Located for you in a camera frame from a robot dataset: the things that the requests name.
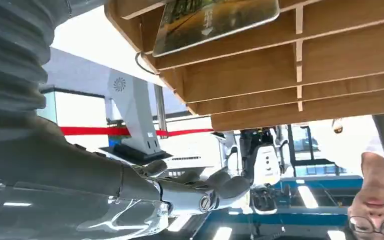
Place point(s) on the person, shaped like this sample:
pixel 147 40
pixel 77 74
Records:
pixel 374 185

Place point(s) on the person's glasses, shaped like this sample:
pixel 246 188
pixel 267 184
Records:
pixel 364 227

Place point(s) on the grey kiosk stand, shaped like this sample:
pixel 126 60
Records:
pixel 135 116

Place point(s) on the standing background robot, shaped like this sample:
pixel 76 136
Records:
pixel 266 165

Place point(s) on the robot right arm ribbed sleeve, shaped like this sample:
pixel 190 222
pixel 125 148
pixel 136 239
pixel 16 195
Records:
pixel 10 49

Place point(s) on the card with landscape print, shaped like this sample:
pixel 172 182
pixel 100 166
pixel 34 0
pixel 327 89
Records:
pixel 212 23

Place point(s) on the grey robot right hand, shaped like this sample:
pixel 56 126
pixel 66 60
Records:
pixel 62 172

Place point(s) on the wooden card box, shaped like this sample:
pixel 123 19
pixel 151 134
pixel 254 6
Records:
pixel 245 76

